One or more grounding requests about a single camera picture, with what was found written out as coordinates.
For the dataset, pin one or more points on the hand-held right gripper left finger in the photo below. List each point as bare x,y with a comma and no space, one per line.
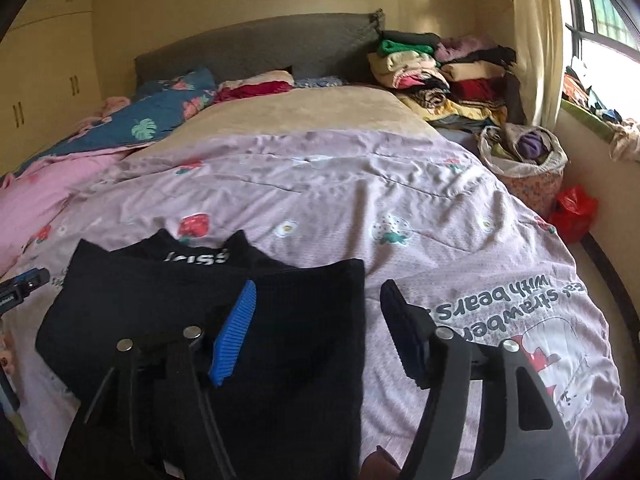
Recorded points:
232,335

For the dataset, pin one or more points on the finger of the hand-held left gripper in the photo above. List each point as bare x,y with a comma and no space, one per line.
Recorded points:
27,284
7,391

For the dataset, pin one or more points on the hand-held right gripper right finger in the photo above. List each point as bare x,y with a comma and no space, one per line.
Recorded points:
400,332

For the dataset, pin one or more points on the black sweater with orange cuffs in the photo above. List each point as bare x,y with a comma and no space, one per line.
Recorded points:
300,360

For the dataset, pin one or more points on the floral basket with clothes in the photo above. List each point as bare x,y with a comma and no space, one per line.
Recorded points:
525,170

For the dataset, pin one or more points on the pile of folded clothes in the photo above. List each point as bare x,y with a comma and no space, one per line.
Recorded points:
450,80

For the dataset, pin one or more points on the person's right hand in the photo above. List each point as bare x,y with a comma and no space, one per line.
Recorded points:
380,464

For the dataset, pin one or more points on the pink quilt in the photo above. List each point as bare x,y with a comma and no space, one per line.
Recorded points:
30,195

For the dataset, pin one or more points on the purple strawberry printed blanket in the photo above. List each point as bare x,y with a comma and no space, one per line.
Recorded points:
350,185

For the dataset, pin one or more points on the blue leaf-print pillow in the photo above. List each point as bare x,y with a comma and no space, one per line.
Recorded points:
145,120

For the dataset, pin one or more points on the cream wardrobe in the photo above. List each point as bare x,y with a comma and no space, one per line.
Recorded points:
45,75

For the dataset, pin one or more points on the red plastic bag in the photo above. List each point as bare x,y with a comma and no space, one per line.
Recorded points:
572,212

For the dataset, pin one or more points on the beige blanket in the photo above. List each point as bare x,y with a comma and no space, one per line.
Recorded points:
300,110

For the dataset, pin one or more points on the red folded cloth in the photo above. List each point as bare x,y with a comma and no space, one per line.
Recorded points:
255,89

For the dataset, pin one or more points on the blue patterned pillow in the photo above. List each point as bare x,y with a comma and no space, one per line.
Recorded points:
320,81

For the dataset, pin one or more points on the grey padded headboard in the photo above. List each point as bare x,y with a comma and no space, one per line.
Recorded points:
260,45

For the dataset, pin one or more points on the heap of colourful cloths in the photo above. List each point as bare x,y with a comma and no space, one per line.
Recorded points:
590,100

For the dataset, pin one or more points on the cream curtain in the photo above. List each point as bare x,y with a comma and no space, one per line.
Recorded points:
540,35

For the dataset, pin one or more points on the window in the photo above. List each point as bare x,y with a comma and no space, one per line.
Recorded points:
605,35

